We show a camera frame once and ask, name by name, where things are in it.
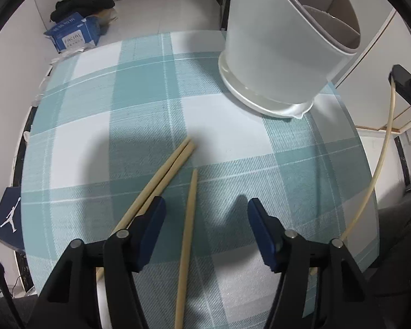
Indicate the wooden chopstick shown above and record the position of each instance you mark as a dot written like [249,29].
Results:
[188,233]
[171,174]
[380,164]
[157,175]

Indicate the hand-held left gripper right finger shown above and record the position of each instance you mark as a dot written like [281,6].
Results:
[265,236]

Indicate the pile of black clothes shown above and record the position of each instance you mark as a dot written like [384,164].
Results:
[82,3]

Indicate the tan cardboard box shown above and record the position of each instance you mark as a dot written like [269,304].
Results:
[107,16]

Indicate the white utensil holder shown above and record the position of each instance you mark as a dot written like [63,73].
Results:
[277,48]

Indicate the navy Jordan logo bag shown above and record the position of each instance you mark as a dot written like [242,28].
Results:
[10,216]

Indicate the teal checkered tablecloth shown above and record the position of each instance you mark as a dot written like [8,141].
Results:
[123,116]

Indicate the dark door frame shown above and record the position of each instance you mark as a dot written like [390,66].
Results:
[223,0]

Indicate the blue cardboard box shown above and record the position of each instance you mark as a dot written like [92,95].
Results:
[73,34]

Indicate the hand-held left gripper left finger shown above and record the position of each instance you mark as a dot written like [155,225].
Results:
[150,233]

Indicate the person's grey trousers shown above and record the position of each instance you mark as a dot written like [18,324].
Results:
[397,264]

